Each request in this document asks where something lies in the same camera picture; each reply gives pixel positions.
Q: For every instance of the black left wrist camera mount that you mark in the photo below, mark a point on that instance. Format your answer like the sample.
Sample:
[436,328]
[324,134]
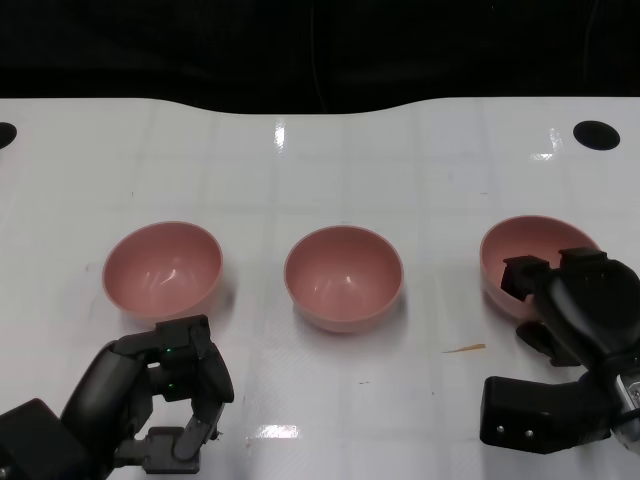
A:
[35,445]

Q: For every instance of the black round table grommet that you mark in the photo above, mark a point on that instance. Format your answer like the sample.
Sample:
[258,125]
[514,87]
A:
[6,135]
[596,135]

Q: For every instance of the small tan sliver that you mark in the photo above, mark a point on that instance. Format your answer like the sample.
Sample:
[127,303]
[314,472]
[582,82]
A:
[465,348]

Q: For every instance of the black backdrop cloth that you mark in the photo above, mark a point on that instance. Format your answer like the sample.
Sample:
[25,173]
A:
[320,50]

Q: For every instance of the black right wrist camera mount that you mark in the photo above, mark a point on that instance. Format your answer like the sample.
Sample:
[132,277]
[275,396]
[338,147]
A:
[535,410]

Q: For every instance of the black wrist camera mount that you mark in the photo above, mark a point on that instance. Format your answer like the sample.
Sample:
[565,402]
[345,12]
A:
[35,445]
[535,410]

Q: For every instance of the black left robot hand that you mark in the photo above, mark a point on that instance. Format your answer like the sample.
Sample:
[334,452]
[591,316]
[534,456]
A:
[105,380]

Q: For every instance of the pink plastic bowl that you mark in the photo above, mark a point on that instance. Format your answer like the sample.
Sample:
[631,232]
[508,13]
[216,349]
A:
[162,270]
[343,277]
[530,237]

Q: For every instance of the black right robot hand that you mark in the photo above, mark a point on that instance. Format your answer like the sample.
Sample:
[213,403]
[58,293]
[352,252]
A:
[595,310]

